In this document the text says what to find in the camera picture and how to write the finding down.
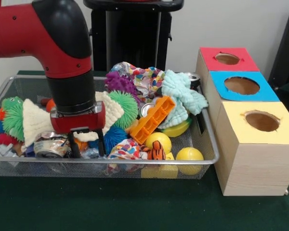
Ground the wooden box with three holes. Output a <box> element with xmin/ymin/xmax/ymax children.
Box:
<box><xmin>195</xmin><ymin>46</ymin><xmax>289</xmax><ymax>197</ymax></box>

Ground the green spiky rubber ball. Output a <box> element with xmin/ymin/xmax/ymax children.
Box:
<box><xmin>108</xmin><ymin>90</ymin><xmax>139</xmax><ymax>129</ymax></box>

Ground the small orange ball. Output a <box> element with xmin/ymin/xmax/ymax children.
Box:
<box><xmin>45</xmin><ymin>98</ymin><xmax>56</xmax><ymax>113</ymax></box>

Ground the light blue knitted cloth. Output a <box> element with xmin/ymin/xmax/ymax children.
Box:
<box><xmin>158</xmin><ymin>69</ymin><xmax>209</xmax><ymax>129</ymax></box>

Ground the yellow ball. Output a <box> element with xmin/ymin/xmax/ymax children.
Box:
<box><xmin>145</xmin><ymin>132</ymin><xmax>172</xmax><ymax>154</ymax></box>
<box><xmin>175</xmin><ymin>147</ymin><xmax>205</xmax><ymax>176</ymax></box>

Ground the orange tiger plush toy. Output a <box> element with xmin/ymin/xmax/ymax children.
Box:
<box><xmin>141</xmin><ymin>141</ymin><xmax>166</xmax><ymax>161</ymax></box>

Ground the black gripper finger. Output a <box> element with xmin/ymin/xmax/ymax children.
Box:
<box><xmin>67</xmin><ymin>131</ymin><xmax>82</xmax><ymax>159</ymax></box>
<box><xmin>96</xmin><ymin>128</ymin><xmax>106</xmax><ymax>156</ymax></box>

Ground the silver wire mesh bin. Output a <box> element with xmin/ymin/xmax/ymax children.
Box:
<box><xmin>0</xmin><ymin>74</ymin><xmax>220</xmax><ymax>180</ymax></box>

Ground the crushed silver can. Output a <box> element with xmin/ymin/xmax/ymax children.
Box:
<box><xmin>33</xmin><ymin>132</ymin><xmax>72</xmax><ymax>159</ymax></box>

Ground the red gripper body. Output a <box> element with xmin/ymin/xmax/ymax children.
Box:
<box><xmin>50</xmin><ymin>101</ymin><xmax>106</xmax><ymax>134</ymax></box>

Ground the orange toy building brick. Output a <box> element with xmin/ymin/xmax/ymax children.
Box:
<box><xmin>129</xmin><ymin>95</ymin><xmax>176</xmax><ymax>145</ymax></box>

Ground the green spiky caterpillar toy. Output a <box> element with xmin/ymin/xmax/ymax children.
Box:
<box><xmin>1</xmin><ymin>96</ymin><xmax>26</xmax><ymax>143</ymax></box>

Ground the cream knitted cloth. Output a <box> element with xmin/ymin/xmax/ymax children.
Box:
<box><xmin>22</xmin><ymin>91</ymin><xmax>125</xmax><ymax>147</ymax></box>

